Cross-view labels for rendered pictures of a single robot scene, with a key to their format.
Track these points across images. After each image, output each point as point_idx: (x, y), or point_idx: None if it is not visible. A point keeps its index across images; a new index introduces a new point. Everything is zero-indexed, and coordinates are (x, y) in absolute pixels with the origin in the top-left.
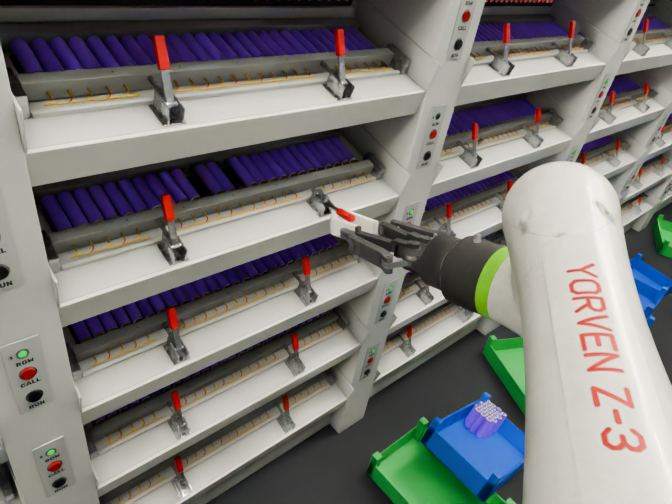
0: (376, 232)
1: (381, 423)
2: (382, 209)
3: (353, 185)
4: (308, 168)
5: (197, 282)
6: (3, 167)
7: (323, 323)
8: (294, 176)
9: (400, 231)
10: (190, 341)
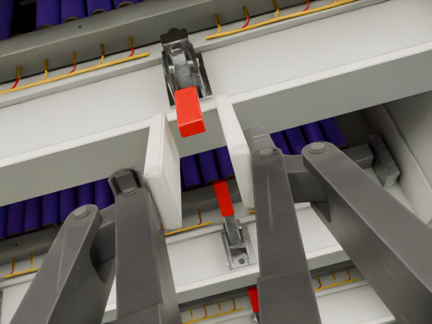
0: (245, 188)
1: None
2: (412, 80)
3: (318, 15)
4: None
5: (60, 199)
6: None
7: (331, 267)
8: (138, 2)
9: (269, 231)
10: (15, 298)
